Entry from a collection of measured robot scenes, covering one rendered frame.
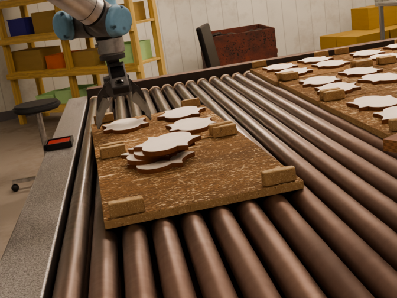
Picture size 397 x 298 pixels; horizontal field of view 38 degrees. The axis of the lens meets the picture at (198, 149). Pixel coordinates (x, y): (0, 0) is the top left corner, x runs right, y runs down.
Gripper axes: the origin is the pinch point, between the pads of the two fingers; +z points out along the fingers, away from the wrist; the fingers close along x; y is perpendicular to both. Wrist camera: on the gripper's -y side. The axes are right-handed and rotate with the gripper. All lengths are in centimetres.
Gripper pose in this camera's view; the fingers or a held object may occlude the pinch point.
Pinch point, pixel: (125, 125)
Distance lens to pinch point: 164.3
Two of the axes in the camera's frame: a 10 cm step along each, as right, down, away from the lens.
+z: 1.4, 9.6, 2.5
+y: -2.0, -2.2, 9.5
